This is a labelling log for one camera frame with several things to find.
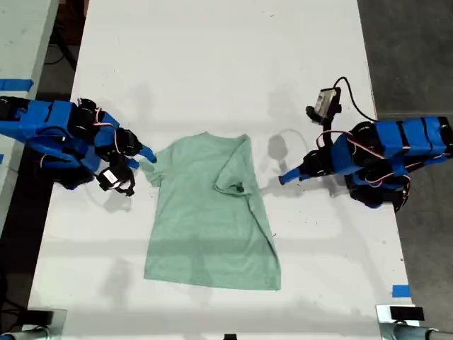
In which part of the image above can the pale green T-shirt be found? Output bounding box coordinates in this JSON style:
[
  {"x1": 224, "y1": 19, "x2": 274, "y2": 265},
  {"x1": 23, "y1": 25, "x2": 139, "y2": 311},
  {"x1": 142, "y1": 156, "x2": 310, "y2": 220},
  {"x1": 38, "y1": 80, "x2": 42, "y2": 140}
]
[{"x1": 139, "y1": 131, "x2": 282, "y2": 292}]

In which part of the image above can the long blue tape strip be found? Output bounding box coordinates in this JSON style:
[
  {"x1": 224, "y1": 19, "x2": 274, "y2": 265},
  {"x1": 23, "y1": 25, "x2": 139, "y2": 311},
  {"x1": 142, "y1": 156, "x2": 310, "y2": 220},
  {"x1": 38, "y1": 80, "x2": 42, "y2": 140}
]
[{"x1": 0, "y1": 78, "x2": 35, "y2": 92}]

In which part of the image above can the small black box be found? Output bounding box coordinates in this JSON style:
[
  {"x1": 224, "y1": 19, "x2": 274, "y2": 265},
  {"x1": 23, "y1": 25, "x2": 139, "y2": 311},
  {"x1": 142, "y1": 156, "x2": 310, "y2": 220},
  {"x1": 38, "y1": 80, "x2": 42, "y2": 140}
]
[
  {"x1": 25, "y1": 310, "x2": 55, "y2": 325},
  {"x1": 389, "y1": 306, "x2": 425, "y2": 322}
]

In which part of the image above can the grey metal pipe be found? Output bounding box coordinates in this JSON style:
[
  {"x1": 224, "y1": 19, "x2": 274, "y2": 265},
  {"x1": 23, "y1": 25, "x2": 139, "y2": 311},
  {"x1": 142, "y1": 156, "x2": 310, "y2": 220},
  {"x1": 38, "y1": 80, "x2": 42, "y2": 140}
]
[
  {"x1": 379, "y1": 322, "x2": 453, "y2": 340},
  {"x1": 0, "y1": 326, "x2": 51, "y2": 340}
]

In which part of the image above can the black camera box with label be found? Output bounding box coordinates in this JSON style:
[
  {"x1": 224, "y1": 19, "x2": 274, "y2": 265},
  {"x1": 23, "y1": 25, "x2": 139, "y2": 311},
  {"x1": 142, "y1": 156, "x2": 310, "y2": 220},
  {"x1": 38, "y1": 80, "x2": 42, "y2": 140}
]
[
  {"x1": 304, "y1": 87, "x2": 344, "y2": 142},
  {"x1": 96, "y1": 165, "x2": 137, "y2": 198}
]

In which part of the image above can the black camera cable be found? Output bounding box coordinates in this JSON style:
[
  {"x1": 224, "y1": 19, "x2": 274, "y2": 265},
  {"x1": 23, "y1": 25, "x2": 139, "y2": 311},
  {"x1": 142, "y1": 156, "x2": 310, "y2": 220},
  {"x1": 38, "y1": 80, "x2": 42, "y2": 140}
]
[{"x1": 332, "y1": 76, "x2": 378, "y2": 122}]

